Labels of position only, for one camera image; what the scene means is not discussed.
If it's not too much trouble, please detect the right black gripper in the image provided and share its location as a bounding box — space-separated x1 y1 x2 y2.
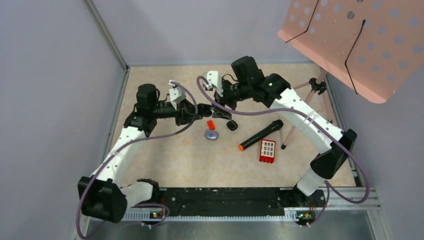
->
211 80 252 120

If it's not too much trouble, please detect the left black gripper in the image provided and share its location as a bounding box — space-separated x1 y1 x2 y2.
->
151 98 203 126

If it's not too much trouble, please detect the lavender earbud charging case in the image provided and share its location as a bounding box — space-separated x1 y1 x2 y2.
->
204 129 219 141

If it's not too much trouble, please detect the black earbud charging case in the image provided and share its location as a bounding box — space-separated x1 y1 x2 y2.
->
197 103 213 118

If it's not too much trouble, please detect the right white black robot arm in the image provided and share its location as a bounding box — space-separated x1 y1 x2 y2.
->
200 56 357 206

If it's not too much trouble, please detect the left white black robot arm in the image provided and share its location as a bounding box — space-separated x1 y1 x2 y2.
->
77 80 211 223

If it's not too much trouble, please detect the small red block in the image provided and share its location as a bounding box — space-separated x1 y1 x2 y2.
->
207 120 216 131

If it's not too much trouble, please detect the black microphone orange tip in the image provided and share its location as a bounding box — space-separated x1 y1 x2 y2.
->
238 119 284 151

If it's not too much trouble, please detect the red white toy block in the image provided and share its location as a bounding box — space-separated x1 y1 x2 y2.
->
259 139 276 164

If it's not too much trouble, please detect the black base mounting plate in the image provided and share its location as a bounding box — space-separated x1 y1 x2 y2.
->
123 187 327 225

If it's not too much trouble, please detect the pink perforated music stand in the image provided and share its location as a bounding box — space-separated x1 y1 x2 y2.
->
278 0 424 104

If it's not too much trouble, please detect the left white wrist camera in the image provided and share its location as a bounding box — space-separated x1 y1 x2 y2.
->
168 80 186 112

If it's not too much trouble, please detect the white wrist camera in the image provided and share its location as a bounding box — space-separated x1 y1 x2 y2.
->
202 70 223 97
168 80 186 112

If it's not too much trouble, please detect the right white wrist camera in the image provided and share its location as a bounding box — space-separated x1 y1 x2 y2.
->
202 70 223 97

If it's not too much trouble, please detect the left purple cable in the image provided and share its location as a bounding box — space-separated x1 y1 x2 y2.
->
75 81 200 240

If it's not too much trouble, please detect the purple cable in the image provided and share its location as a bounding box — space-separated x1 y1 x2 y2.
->
75 81 200 240
196 76 371 227

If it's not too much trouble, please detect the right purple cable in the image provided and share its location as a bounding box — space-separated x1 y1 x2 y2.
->
196 76 371 227

